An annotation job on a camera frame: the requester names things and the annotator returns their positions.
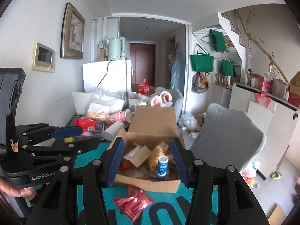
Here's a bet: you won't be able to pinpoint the silver white snack bag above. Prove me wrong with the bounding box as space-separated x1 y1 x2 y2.
124 145 141 160

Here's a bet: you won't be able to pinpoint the blue tablet tube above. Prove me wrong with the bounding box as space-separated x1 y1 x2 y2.
157 155 169 179

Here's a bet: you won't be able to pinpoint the small brown cardboard box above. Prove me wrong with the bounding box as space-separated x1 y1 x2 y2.
127 146 151 168

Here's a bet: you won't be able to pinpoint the packaged yellow waffle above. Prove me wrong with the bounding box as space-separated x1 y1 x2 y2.
148 142 169 173

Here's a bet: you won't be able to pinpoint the red foil snack packet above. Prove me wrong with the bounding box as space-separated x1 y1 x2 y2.
113 185 154 222

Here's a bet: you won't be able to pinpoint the small red gold candy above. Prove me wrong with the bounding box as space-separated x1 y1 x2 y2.
120 161 131 172

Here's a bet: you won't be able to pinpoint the dark maroon snack bar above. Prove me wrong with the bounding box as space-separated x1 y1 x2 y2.
166 153 176 169

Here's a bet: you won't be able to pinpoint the person's left hand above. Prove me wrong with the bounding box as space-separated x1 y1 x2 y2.
0 178 37 200

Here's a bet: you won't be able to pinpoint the red bag in bin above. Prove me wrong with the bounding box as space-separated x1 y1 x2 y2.
74 118 97 132

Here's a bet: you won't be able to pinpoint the grey leaf pattern chair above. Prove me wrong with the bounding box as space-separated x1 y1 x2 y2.
190 103 266 172

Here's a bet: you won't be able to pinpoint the plastic bag of bread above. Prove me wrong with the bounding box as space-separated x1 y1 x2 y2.
86 88 126 121

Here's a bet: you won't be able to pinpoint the pink patterned paper cup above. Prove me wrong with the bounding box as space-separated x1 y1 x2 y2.
107 109 132 124

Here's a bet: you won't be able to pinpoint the pink slippers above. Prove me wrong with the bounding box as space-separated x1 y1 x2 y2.
149 91 173 107

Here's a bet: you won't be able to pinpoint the white refrigerator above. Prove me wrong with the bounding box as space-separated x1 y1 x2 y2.
82 60 132 93

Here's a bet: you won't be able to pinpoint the colourful patterned hanging bag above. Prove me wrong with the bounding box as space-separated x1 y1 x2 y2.
192 72 209 94

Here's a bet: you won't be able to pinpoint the red cola bottle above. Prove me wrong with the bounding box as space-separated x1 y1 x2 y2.
138 79 150 95

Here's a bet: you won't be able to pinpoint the mint green kettle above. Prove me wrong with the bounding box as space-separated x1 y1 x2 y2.
108 37 125 61

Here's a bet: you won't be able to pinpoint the pink gift box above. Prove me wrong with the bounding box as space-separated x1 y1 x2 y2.
258 76 273 94

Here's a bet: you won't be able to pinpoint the large green tote bag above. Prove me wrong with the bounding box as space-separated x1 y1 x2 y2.
190 44 214 72

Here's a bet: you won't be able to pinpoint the brown entrance door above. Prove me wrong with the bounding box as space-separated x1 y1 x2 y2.
130 43 156 86

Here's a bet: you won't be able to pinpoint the red cardboard box on shelf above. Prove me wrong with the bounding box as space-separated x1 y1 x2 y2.
288 71 300 108

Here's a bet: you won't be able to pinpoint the gold intercom wall panel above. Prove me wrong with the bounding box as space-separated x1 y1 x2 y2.
31 42 55 73

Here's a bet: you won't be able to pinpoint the framed wall picture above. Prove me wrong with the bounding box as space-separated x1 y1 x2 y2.
61 2 85 59

